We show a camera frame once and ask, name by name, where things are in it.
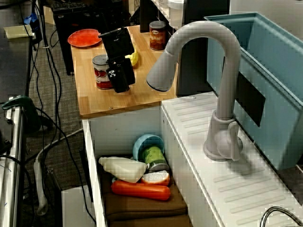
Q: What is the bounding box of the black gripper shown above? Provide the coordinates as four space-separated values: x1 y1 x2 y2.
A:
98 26 136 94

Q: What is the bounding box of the yellow toy corn cob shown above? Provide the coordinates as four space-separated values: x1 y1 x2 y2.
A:
125 49 139 67

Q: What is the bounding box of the tomato soup can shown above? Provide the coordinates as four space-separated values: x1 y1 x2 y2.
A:
92 54 114 90

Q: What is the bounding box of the orange beans can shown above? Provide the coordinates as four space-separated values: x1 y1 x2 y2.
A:
149 20 167 51

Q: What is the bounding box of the red plate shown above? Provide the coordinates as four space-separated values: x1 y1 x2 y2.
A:
67 28 103 49

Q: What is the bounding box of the light blue bowl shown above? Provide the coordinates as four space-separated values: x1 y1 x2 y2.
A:
132 133 165 162

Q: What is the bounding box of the black upright board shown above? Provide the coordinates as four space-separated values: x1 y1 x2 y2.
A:
176 0 232 98

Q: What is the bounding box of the black equipment case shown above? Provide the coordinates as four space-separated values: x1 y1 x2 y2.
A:
51 1 106 76

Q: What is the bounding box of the clear jar white lid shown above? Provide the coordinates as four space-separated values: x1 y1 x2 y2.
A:
167 0 186 28

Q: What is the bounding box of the green glass jar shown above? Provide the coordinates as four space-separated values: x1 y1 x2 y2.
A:
141 146 170 172

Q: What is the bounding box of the white cup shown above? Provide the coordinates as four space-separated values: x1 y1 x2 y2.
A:
98 156 149 183

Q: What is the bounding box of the green clamp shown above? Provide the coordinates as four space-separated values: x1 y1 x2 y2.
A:
1 95 43 134

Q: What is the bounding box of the grey toy faucet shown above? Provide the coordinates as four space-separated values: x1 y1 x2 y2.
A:
146 20 244 162

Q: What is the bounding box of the red and white bowl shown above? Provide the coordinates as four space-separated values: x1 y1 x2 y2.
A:
141 170 171 186

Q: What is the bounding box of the yellow sticky note pad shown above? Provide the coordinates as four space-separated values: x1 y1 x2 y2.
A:
3 24 34 40

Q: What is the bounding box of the orange toy carrot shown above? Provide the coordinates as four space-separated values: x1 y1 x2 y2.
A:
111 180 171 201

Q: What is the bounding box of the brown folded cloth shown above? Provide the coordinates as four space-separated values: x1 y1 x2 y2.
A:
100 155 190 227

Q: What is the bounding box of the white power strip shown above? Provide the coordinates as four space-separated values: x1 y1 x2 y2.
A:
33 157 48 216

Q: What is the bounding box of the white cabinet panel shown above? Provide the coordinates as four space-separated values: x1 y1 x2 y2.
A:
61 185 96 227

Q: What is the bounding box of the teal plastic bin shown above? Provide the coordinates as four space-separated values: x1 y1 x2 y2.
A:
204 12 303 171

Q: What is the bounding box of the white toy sink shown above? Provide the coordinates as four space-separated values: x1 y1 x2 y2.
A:
81 91 303 227

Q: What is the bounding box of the steel cooking pot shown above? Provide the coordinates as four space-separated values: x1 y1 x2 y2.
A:
259 206 303 227

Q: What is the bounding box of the thick black cable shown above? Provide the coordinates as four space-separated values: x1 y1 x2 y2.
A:
33 0 97 224

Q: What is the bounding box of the thin black cable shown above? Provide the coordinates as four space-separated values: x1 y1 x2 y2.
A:
29 35 44 107

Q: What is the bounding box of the grey power cord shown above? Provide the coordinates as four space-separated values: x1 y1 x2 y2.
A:
35 128 84 164

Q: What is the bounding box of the metal table frame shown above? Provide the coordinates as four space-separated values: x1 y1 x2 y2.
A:
0 104 26 227

